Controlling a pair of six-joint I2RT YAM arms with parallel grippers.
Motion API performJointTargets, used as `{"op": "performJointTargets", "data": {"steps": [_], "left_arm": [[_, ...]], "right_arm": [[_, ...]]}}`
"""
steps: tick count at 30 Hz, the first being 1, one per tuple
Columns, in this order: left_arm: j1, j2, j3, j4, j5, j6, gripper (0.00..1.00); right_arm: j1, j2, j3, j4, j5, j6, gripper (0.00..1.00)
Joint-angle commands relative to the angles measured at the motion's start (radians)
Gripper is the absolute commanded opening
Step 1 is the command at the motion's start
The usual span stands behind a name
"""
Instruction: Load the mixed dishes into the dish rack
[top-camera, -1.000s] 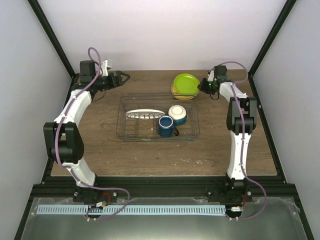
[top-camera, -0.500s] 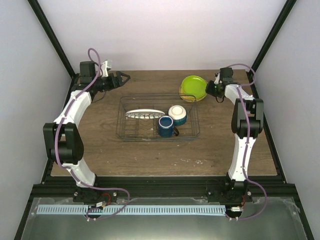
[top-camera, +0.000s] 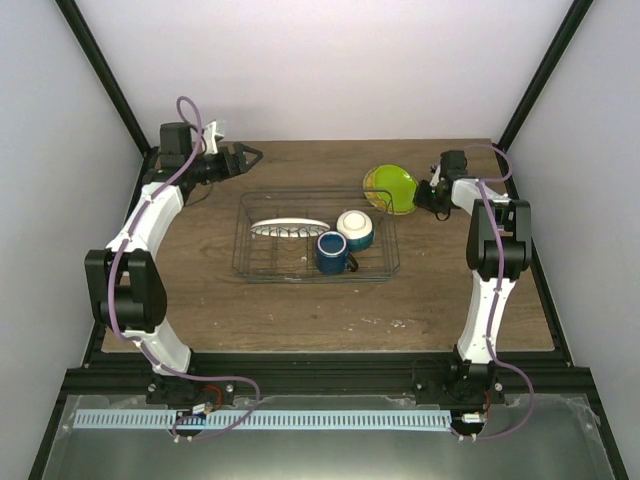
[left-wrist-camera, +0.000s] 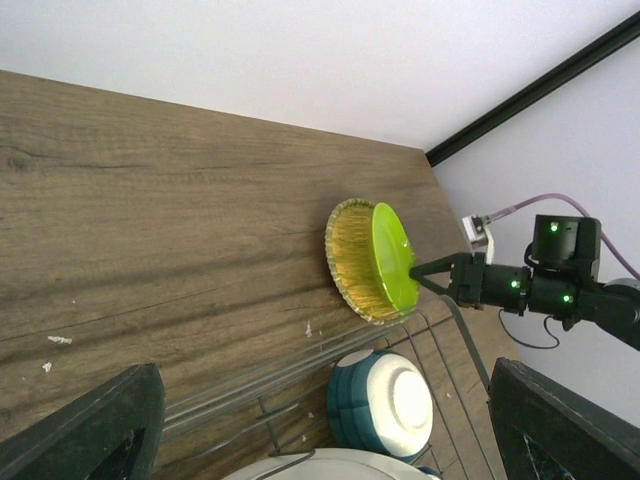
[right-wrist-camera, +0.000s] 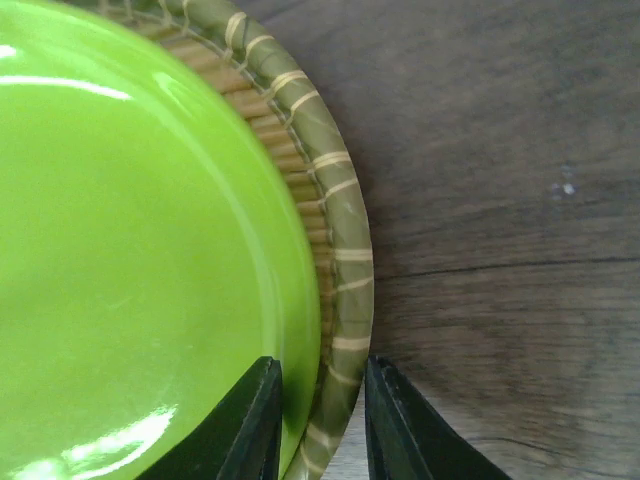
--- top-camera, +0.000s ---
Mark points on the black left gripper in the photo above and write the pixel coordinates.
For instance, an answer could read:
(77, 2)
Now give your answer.
(239, 168)

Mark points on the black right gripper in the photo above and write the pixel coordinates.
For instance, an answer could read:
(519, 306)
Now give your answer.
(420, 200)

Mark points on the lime green plate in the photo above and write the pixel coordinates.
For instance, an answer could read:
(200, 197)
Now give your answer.
(394, 183)

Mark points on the white blue striped plate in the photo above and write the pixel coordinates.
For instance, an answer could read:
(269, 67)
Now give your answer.
(289, 227)

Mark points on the white and teal bowl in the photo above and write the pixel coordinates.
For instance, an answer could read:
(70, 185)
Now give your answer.
(358, 229)

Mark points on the black wire dish rack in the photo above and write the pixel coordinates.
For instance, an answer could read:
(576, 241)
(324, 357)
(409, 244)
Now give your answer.
(261, 259)

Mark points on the dark blue mug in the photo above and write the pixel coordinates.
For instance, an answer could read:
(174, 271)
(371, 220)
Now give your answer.
(332, 254)

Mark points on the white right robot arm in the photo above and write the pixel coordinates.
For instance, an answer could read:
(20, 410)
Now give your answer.
(498, 249)

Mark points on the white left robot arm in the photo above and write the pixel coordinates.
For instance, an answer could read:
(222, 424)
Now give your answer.
(126, 292)

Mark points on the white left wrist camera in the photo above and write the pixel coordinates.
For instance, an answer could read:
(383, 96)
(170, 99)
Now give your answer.
(212, 133)

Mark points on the black aluminium frame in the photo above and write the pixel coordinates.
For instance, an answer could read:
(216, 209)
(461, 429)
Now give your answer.
(328, 373)

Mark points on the light blue slotted cable duct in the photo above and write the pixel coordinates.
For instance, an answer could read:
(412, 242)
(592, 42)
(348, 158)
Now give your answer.
(403, 420)

